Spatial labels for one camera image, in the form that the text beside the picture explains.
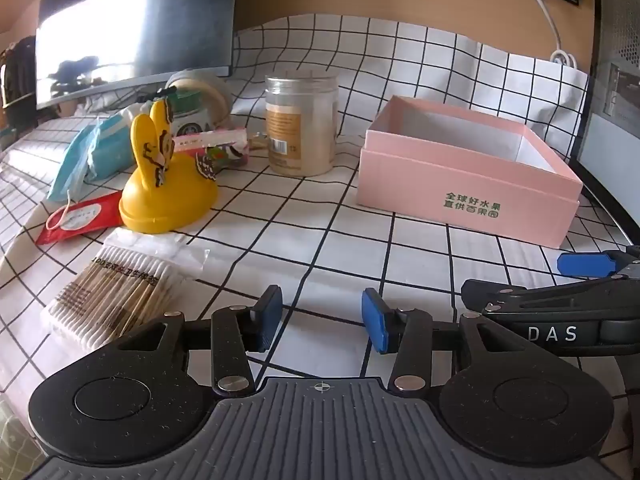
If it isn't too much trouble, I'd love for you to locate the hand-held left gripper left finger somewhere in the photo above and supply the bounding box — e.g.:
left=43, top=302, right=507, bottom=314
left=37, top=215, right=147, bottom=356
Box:
left=112, top=285, right=284, bottom=397

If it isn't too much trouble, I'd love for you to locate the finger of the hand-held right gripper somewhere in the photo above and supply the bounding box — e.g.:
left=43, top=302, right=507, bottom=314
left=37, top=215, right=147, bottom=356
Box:
left=460, top=277, right=640, bottom=318
left=557, top=246, right=640, bottom=281

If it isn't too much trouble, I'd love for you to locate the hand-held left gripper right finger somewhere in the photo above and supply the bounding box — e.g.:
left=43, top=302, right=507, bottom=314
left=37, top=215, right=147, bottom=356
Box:
left=361, top=287, right=516, bottom=395

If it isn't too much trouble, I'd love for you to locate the pink cardboard box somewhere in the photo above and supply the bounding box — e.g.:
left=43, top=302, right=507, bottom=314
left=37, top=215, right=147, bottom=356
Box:
left=356, top=95, right=585, bottom=250

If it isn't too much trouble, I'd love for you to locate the yellow rabbit toy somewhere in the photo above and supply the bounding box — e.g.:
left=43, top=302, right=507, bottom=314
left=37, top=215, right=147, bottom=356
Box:
left=119, top=99, right=220, bottom=235

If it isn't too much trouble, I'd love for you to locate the teal tissue pack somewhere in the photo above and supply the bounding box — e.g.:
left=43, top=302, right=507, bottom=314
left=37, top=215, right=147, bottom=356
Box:
left=85, top=112, right=139, bottom=183

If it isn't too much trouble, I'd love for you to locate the cotton swab pack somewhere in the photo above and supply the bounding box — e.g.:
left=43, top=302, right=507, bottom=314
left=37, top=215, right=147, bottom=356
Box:
left=40, top=230, right=212, bottom=353

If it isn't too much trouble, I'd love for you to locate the colourful candy wrapper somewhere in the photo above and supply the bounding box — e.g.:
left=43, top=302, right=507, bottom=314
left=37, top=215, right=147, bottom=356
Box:
left=202, top=144, right=249, bottom=172

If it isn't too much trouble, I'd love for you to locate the pink white packet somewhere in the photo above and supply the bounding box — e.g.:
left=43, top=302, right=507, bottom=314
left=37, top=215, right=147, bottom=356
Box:
left=172, top=127, right=249, bottom=154

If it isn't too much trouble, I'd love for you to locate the clear plastic jar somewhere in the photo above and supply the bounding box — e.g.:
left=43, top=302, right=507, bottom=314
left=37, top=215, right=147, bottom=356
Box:
left=264, top=74, right=340, bottom=178

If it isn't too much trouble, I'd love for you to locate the red packet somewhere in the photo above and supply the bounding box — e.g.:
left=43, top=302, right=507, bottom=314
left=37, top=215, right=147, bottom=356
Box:
left=35, top=197, right=124, bottom=246

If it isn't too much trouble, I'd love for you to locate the black computer case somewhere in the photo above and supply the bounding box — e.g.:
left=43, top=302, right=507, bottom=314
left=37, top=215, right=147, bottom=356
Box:
left=570, top=0, right=640, bottom=243

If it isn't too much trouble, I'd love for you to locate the beige tape roll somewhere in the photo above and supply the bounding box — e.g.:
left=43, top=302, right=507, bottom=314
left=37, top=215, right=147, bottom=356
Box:
left=165, top=69, right=234, bottom=111

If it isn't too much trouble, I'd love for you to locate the blue face mask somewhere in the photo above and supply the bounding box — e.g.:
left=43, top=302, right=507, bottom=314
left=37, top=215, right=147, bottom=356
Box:
left=45, top=120, right=103, bottom=233

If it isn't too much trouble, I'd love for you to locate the black computer monitor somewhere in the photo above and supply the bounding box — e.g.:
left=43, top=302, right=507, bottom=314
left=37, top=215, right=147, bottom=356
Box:
left=35, top=0, right=240, bottom=111

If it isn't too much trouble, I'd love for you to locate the white power cable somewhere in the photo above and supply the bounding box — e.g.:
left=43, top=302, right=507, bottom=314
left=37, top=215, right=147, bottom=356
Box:
left=500, top=0, right=579, bottom=68

